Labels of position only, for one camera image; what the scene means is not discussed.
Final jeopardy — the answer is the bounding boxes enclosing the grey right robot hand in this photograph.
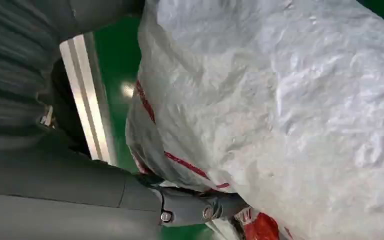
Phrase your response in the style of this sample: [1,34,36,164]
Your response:
[0,0,250,240]

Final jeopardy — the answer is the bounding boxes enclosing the ribbed grey right arm sleeve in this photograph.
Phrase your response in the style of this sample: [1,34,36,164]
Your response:
[0,0,77,154]

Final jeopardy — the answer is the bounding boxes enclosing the silver aluminium table rail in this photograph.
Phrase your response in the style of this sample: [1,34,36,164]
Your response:
[58,32,118,167]

